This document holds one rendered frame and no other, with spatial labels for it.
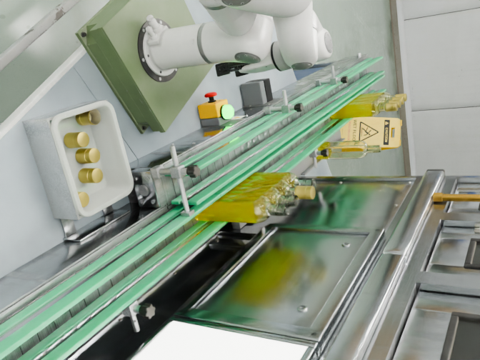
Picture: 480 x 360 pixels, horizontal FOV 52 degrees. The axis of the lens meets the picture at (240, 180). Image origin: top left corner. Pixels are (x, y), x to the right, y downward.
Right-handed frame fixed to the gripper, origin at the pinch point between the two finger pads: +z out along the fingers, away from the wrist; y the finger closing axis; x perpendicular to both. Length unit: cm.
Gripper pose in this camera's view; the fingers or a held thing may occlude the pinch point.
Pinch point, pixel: (228, 70)
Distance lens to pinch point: 134.8
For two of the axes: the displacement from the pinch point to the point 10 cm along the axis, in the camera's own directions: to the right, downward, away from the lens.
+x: 1.8, 9.8, 0.8
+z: -8.3, 1.1, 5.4
